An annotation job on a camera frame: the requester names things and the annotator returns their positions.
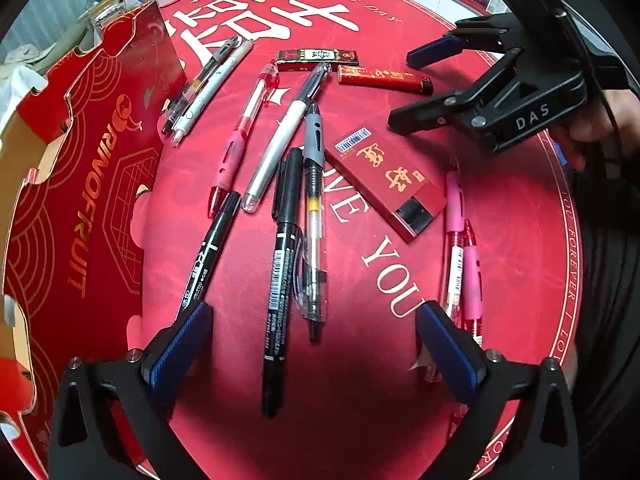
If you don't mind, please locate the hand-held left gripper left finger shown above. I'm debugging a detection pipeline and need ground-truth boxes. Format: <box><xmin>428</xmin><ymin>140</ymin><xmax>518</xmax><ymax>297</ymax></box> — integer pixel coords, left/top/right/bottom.
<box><xmin>47</xmin><ymin>302</ymin><xmax>213</xmax><ymax>480</ymax></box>

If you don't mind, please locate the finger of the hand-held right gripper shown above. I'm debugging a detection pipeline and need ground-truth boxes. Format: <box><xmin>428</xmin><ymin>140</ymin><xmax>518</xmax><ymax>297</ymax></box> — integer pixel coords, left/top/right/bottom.
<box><xmin>406</xmin><ymin>12</ymin><xmax>526</xmax><ymax>68</ymax></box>
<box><xmin>387</xmin><ymin>46</ymin><xmax>526</xmax><ymax>136</ymax></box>

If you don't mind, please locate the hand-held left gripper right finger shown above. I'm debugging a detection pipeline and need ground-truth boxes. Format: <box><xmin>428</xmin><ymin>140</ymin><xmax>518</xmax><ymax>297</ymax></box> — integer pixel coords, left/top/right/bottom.
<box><xmin>416</xmin><ymin>301</ymin><xmax>583</xmax><ymax>480</ymax></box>

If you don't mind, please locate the red lighter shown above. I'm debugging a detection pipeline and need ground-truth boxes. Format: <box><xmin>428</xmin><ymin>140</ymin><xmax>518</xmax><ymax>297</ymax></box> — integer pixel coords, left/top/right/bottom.
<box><xmin>337</xmin><ymin>64</ymin><xmax>434</xmax><ymax>96</ymax></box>

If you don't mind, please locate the red cigarette pack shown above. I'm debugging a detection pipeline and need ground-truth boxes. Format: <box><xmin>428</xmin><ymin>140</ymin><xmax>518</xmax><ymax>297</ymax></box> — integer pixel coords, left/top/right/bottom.
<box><xmin>324</xmin><ymin>127</ymin><xmax>448</xmax><ymax>246</ymax></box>

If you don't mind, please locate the pink retractable pen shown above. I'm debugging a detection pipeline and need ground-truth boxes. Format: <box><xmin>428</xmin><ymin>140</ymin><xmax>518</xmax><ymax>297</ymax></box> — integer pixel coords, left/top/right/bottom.
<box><xmin>422</xmin><ymin>169</ymin><xmax>467</xmax><ymax>383</ymax></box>
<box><xmin>450</xmin><ymin>219</ymin><xmax>486</xmax><ymax>436</ymax></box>

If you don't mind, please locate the black marker white print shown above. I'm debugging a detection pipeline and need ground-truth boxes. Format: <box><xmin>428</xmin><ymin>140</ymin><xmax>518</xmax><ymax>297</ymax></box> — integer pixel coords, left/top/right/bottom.
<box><xmin>261</xmin><ymin>147</ymin><xmax>305</xmax><ymax>419</ymax></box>
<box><xmin>174</xmin><ymin>191</ymin><xmax>242</xmax><ymax>322</ymax></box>

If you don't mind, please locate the small red black pack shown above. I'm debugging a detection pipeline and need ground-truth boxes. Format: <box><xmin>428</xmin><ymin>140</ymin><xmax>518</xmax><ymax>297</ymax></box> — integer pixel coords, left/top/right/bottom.
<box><xmin>276</xmin><ymin>48</ymin><xmax>360</xmax><ymax>72</ymax></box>

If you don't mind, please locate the grey grip gel pen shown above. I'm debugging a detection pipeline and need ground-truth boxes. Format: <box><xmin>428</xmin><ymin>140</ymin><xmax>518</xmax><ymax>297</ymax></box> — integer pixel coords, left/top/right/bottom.
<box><xmin>294</xmin><ymin>102</ymin><xmax>329</xmax><ymax>345</ymax></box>

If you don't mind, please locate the red cardboard box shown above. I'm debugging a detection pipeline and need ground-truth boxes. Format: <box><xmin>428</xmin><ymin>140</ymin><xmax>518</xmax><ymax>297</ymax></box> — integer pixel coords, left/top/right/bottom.
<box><xmin>0</xmin><ymin>0</ymin><xmax>188</xmax><ymax>461</ymax></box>

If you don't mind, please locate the pink grip clear pen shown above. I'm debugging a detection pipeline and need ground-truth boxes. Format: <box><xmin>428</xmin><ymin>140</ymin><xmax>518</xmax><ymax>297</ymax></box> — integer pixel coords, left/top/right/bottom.
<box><xmin>207</xmin><ymin>59</ymin><xmax>279</xmax><ymax>219</ymax></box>

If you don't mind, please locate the person's right hand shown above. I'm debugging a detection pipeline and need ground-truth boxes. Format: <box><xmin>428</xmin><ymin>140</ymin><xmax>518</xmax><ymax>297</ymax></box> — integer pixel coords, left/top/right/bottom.
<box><xmin>547</xmin><ymin>87</ymin><xmax>640</xmax><ymax>171</ymax></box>

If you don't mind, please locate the red round printed table mat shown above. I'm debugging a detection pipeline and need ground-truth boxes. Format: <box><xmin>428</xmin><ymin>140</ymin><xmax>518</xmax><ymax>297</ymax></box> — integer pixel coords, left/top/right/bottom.
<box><xmin>120</xmin><ymin>0</ymin><xmax>583</xmax><ymax>480</ymax></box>

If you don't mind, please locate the dark cloth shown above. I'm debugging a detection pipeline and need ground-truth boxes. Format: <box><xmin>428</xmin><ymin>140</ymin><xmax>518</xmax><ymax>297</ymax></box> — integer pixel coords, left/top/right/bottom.
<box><xmin>570</xmin><ymin>160</ymin><xmax>640</xmax><ymax>466</ymax></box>

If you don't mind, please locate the black clear pen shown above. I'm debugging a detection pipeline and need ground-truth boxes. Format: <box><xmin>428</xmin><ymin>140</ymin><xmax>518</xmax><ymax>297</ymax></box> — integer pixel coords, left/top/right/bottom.
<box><xmin>160</xmin><ymin>37</ymin><xmax>237</xmax><ymax>135</ymax></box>

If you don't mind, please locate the white sofa throw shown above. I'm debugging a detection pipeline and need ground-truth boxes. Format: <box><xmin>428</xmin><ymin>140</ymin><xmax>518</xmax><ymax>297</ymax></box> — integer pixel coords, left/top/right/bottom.
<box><xmin>0</xmin><ymin>45</ymin><xmax>53</xmax><ymax>128</ymax></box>

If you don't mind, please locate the clear glass jar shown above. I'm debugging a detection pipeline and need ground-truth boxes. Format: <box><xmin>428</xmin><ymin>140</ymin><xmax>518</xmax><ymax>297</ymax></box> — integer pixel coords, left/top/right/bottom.
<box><xmin>87</xmin><ymin>2</ymin><xmax>128</xmax><ymax>31</ymax></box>

